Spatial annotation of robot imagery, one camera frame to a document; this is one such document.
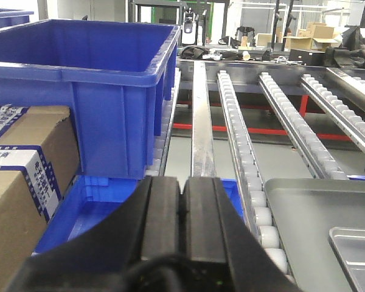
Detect large blue plastic bin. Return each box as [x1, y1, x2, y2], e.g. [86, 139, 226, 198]
[0, 19, 180, 179]

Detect large silver outer tray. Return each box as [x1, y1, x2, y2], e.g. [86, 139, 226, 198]
[265, 179, 365, 291]

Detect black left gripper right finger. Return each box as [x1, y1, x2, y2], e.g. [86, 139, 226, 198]
[184, 177, 299, 291]

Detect open cardboard boxes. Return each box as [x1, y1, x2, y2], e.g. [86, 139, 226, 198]
[255, 21, 341, 52]

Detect taped cardboard box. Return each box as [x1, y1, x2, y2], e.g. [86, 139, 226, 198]
[0, 105, 79, 291]

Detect flat steel guide rail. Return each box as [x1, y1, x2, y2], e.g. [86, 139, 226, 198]
[190, 61, 216, 177]

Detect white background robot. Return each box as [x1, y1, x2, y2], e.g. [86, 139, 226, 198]
[181, 7, 199, 46]

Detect white roller conveyor rail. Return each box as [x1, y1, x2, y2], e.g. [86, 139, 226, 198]
[301, 74, 365, 154]
[217, 70, 296, 283]
[259, 72, 348, 180]

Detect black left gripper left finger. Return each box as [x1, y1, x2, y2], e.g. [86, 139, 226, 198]
[9, 177, 181, 291]

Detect small ribbed silver tray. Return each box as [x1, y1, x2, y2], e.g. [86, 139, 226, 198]
[329, 227, 365, 291]

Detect red steel frame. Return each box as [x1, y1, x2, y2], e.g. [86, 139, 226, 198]
[173, 94, 350, 141]

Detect lower blue plastic bin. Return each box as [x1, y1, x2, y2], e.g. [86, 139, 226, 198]
[32, 174, 246, 256]

